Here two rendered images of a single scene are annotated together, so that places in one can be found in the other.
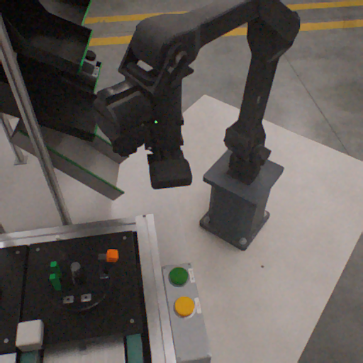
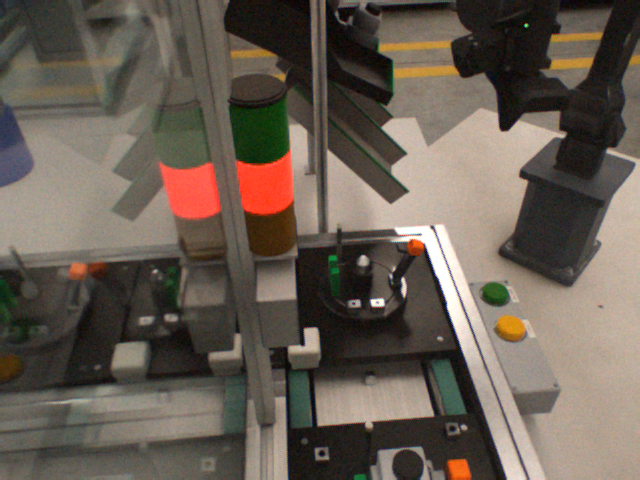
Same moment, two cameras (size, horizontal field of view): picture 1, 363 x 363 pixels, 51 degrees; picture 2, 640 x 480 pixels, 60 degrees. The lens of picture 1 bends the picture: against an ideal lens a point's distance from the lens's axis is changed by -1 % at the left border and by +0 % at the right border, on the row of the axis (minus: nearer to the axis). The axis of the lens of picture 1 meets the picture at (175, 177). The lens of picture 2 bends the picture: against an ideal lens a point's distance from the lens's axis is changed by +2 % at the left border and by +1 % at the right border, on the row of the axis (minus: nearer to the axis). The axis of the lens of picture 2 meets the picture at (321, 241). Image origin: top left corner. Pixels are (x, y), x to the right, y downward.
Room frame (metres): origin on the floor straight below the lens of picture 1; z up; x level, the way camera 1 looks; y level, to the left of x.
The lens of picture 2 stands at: (-0.22, 0.20, 1.60)
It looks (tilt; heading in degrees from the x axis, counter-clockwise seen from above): 41 degrees down; 6
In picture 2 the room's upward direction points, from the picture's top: 2 degrees counter-clockwise
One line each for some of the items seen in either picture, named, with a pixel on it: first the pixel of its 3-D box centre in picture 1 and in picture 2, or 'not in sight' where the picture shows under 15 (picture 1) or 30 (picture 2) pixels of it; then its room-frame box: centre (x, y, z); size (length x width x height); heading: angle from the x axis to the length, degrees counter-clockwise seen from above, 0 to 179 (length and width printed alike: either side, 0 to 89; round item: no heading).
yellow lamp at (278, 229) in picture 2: not in sight; (268, 219); (0.17, 0.29, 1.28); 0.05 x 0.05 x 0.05
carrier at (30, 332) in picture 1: (77, 273); (362, 275); (0.38, 0.20, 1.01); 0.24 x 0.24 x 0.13; 9
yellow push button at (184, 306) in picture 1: (184, 307); (510, 329); (0.33, -0.02, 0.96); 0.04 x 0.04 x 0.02
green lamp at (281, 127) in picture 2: not in sight; (257, 122); (0.17, 0.29, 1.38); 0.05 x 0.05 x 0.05
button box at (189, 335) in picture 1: (184, 313); (505, 342); (0.33, -0.02, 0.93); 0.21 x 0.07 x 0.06; 9
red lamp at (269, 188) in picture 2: not in sight; (263, 174); (0.17, 0.29, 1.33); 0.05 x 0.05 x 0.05
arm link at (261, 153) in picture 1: (249, 145); (594, 121); (0.62, -0.16, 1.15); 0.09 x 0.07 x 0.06; 42
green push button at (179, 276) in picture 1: (179, 276); (494, 294); (0.40, -0.01, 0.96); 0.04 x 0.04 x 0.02
